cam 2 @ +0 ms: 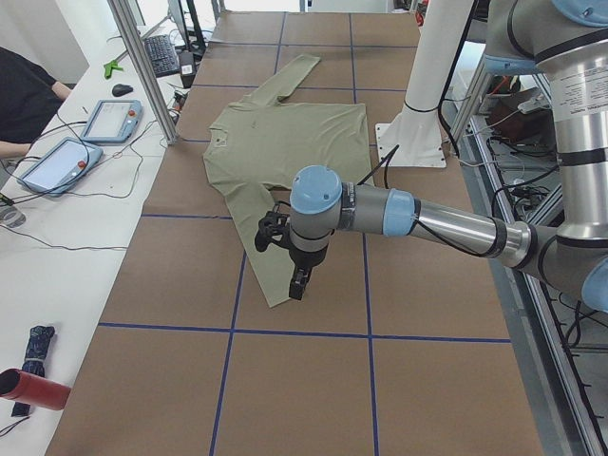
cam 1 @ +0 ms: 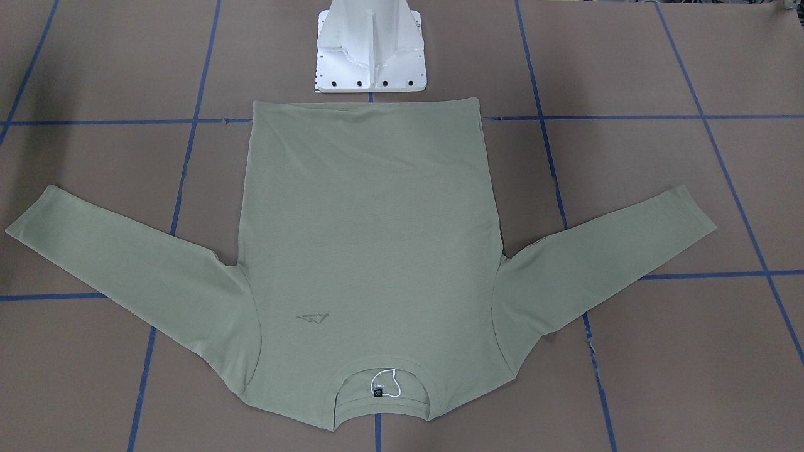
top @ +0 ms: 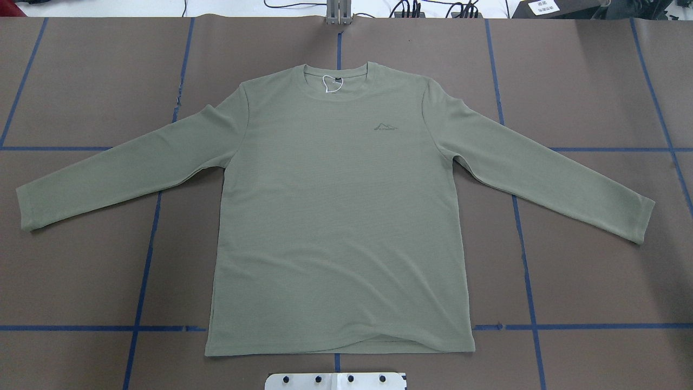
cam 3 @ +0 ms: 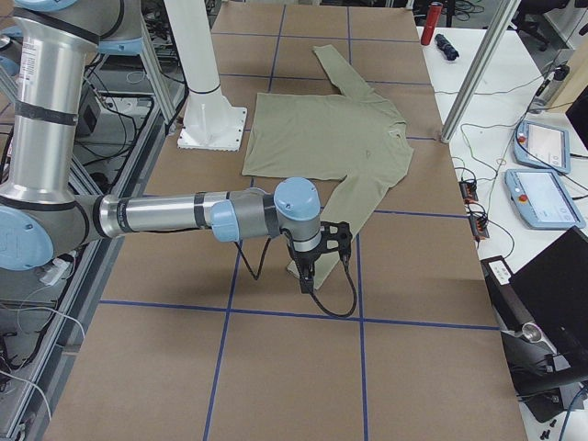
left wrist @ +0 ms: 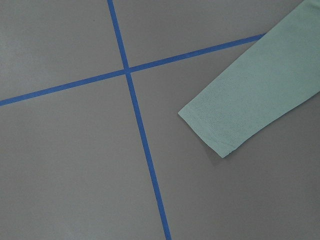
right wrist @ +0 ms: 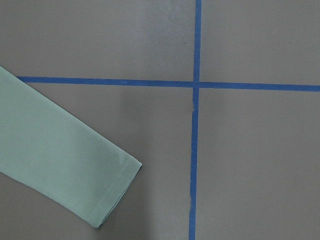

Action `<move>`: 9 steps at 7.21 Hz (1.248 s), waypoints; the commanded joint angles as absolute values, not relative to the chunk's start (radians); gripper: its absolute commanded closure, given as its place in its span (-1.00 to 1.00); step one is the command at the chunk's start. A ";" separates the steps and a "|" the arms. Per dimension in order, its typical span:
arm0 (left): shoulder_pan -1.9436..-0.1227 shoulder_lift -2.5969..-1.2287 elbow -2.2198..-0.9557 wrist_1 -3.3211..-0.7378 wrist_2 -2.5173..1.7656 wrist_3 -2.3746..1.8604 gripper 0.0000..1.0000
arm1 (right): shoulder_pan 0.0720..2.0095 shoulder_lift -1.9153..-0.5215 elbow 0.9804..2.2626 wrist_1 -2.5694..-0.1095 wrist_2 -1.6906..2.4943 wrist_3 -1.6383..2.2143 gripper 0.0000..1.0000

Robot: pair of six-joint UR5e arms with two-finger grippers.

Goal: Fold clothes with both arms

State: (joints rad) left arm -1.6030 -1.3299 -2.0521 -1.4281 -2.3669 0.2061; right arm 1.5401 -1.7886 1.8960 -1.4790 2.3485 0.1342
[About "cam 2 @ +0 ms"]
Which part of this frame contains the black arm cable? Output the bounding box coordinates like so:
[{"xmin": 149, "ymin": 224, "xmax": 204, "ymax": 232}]
[{"xmin": 356, "ymin": 143, "xmax": 495, "ymax": 260}]

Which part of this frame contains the olive green long-sleeve shirt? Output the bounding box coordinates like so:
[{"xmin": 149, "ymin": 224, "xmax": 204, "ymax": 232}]
[{"xmin": 202, "ymin": 54, "xmax": 371, "ymax": 307}]

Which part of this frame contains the black keyboard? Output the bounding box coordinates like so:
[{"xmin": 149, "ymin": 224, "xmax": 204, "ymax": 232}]
[{"xmin": 143, "ymin": 34, "xmax": 180, "ymax": 77}]

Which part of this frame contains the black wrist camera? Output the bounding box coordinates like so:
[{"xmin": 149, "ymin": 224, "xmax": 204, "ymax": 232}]
[{"xmin": 255, "ymin": 211, "xmax": 291, "ymax": 253}]

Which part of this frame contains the black power adapter box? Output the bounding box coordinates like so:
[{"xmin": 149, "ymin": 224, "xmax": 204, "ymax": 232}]
[{"xmin": 179, "ymin": 50, "xmax": 197, "ymax": 88}]

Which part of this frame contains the teach pendant tablet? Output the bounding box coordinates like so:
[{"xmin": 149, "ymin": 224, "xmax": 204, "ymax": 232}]
[
  {"xmin": 80, "ymin": 100, "xmax": 143, "ymax": 145},
  {"xmin": 17, "ymin": 138, "xmax": 104, "ymax": 197}
]

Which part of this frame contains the black computer mouse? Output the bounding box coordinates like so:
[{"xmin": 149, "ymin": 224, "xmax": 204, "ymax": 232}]
[{"xmin": 111, "ymin": 84, "xmax": 134, "ymax": 97}]

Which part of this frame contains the red cylinder tube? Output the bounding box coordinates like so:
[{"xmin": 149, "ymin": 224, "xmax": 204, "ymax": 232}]
[{"xmin": 1, "ymin": 369, "xmax": 71, "ymax": 410}]

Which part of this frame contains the upper teach pendant tablet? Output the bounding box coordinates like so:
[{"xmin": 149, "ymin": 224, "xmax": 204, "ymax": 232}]
[{"xmin": 80, "ymin": 100, "xmax": 143, "ymax": 145}]

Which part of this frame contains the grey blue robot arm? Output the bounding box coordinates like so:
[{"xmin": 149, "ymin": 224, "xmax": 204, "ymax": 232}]
[{"xmin": 288, "ymin": 1, "xmax": 607, "ymax": 311}]

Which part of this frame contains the lower teach pendant tablet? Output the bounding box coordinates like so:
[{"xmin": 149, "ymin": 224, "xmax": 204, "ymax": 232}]
[{"xmin": 17, "ymin": 138, "xmax": 104, "ymax": 197}]

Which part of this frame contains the person in black shirt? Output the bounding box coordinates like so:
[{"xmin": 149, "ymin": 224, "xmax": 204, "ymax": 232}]
[{"xmin": 1, "ymin": 47, "xmax": 71, "ymax": 159}]

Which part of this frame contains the green plastic clamp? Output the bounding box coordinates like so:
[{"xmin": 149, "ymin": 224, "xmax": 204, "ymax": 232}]
[{"xmin": 104, "ymin": 59, "xmax": 124, "ymax": 80}]

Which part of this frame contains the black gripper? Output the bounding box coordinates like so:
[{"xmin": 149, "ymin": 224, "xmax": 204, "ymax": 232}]
[{"xmin": 289, "ymin": 245, "xmax": 328, "ymax": 300}]

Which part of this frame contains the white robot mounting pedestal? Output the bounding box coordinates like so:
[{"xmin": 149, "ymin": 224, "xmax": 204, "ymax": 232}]
[{"xmin": 376, "ymin": 0, "xmax": 474, "ymax": 168}]

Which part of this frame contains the dark blue folded umbrella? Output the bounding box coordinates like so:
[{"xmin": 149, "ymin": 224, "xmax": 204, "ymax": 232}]
[{"xmin": 10, "ymin": 324, "xmax": 57, "ymax": 418}]

